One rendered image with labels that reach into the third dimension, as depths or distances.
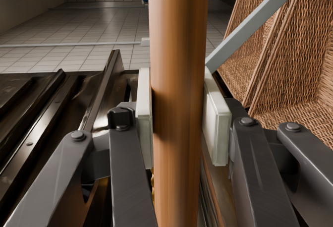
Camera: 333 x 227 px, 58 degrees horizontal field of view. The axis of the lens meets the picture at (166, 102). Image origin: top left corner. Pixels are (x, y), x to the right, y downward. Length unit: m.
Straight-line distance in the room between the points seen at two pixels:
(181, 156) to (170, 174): 0.01
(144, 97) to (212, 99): 0.03
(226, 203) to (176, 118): 0.70
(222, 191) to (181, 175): 0.71
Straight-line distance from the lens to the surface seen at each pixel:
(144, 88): 0.16
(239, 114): 0.16
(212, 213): 0.29
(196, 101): 0.16
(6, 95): 1.66
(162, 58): 0.15
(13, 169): 1.07
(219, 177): 0.93
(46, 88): 1.53
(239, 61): 1.74
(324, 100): 1.23
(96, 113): 0.98
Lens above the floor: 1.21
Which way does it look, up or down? 2 degrees down
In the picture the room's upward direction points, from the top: 92 degrees counter-clockwise
